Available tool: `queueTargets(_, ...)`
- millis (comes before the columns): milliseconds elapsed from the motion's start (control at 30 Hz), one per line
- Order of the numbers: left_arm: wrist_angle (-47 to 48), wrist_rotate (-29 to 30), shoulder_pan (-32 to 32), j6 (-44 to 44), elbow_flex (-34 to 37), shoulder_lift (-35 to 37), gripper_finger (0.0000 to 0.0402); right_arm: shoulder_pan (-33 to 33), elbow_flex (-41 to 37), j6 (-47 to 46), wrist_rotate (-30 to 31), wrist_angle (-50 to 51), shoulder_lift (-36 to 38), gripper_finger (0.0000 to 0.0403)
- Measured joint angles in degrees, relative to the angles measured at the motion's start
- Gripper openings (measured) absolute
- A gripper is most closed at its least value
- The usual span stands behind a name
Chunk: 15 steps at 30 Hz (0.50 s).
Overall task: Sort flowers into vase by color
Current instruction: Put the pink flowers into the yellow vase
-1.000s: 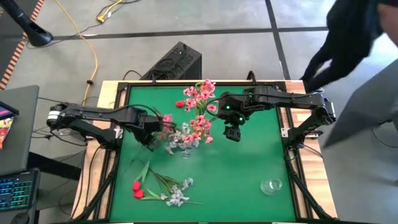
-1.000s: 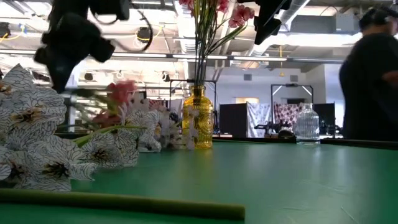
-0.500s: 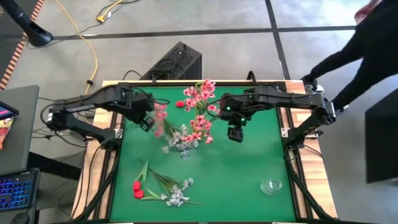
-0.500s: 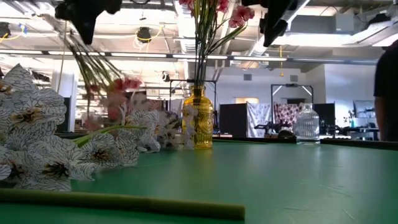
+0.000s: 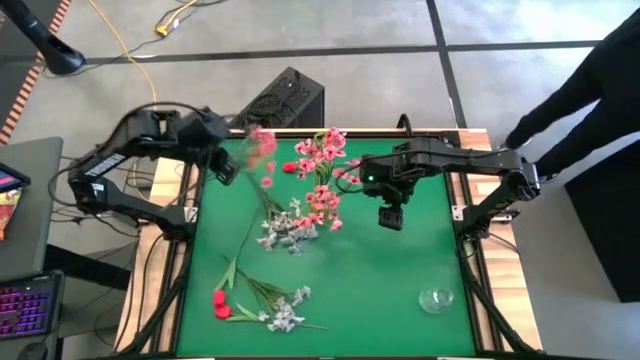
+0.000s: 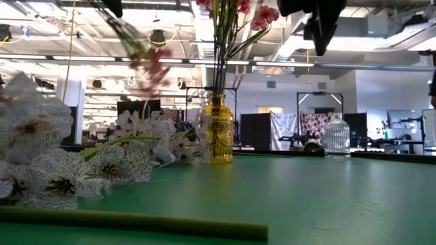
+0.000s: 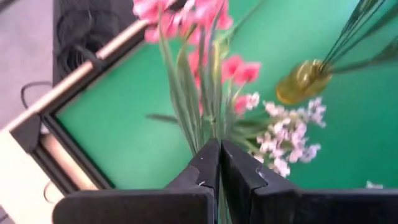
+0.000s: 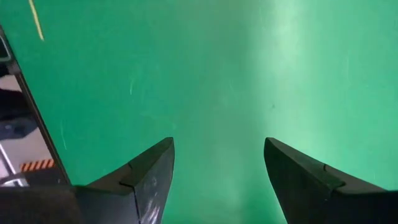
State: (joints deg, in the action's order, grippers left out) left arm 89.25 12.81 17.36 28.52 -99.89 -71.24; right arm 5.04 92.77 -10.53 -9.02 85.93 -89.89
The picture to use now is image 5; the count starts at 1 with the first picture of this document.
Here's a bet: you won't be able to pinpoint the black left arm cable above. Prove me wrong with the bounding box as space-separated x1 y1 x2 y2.
117 101 211 126

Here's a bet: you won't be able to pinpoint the large black box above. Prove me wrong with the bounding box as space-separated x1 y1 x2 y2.
564 137 640 304

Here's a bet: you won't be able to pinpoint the backlit black keyboard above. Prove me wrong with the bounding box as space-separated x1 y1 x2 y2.
0 272 65 341

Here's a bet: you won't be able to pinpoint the pink artificial flower spray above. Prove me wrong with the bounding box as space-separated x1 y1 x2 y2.
243 125 279 190
293 127 362 232

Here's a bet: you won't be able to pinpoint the black aluminium table frame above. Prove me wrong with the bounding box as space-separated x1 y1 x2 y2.
114 127 546 360

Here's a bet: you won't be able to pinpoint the white artificial flower spray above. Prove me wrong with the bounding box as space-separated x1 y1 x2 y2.
247 172 320 249
222 254 314 334

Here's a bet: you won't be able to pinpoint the clear round glass vase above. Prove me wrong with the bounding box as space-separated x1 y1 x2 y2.
418 288 455 315

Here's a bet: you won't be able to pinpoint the black stand foot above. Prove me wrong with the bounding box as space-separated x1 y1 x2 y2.
0 0 87 76

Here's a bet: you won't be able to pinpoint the black computer tower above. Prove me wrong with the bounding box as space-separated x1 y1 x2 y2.
224 66 326 130

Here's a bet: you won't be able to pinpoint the green table mat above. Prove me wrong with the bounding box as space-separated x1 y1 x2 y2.
177 137 476 357

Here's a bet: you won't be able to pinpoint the yellow cable plug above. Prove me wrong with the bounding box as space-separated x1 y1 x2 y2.
153 0 201 39

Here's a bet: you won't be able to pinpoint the person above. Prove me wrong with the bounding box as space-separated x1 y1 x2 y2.
502 7 640 181

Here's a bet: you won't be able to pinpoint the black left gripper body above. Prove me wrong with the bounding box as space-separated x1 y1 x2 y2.
209 146 241 187

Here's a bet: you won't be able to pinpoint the yellow extension cable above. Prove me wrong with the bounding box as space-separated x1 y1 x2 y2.
87 0 159 104

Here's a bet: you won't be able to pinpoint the black mat orange stripes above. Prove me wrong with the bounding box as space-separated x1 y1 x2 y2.
0 0 72 146

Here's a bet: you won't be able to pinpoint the colourful snack bag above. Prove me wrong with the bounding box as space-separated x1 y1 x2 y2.
0 188 24 242

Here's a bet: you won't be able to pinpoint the black desk foot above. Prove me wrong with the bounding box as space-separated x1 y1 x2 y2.
44 244 132 292

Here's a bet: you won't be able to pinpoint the grey desk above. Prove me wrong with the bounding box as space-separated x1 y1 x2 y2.
0 137 64 284

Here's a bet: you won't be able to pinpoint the dark tablet device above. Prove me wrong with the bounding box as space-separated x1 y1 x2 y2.
0 162 31 194

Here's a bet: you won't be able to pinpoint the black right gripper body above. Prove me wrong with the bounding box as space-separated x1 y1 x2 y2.
359 149 416 232

